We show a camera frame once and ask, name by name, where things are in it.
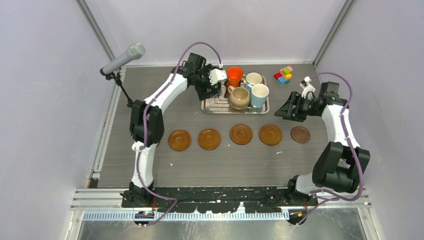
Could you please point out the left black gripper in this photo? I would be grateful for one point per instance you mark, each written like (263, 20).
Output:
(202, 92)

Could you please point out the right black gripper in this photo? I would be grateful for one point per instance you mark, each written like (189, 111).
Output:
(287, 111)

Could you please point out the dark wooden coaster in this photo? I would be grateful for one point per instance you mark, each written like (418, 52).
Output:
(300, 134)

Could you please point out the orange brown coaster front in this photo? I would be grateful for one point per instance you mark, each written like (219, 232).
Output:
(270, 134)

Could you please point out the metal tray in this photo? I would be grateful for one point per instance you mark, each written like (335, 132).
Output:
(221, 104)

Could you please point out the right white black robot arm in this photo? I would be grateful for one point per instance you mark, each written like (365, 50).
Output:
(341, 165)

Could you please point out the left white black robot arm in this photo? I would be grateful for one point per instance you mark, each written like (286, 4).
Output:
(147, 122)

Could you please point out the colourful block puzzle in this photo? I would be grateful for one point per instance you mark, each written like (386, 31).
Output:
(284, 75)

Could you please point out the light blue mug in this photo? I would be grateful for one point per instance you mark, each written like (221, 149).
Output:
(258, 94)

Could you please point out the orange mug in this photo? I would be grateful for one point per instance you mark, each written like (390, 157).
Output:
(234, 76)

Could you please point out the cream white mug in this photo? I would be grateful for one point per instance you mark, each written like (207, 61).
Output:
(253, 78)

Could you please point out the beige mug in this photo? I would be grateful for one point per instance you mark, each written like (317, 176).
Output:
(239, 97)

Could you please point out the grey microphone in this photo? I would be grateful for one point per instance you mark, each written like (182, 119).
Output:
(134, 52)

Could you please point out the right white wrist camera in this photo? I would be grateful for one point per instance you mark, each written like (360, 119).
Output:
(308, 90)

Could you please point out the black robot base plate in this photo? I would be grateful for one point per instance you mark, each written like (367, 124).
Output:
(218, 200)

